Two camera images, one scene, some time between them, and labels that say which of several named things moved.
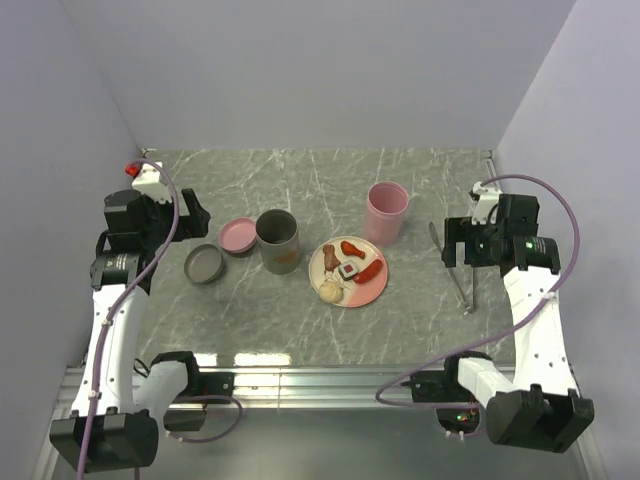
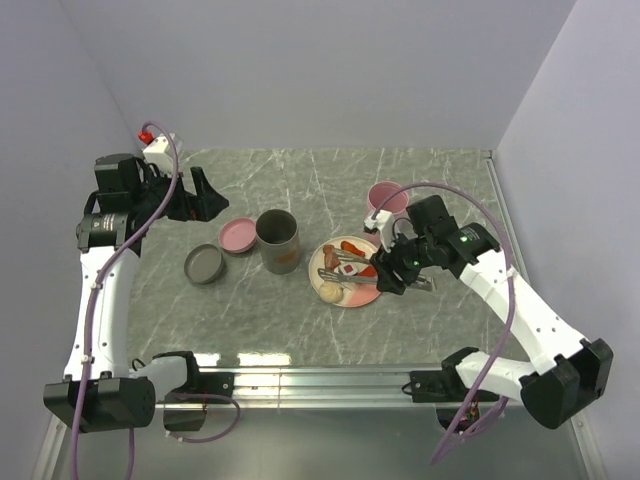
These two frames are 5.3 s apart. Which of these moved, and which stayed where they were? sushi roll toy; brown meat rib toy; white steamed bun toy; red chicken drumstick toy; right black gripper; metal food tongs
Moved: right black gripper; metal food tongs
Stayed: red chicken drumstick toy; brown meat rib toy; sushi roll toy; white steamed bun toy
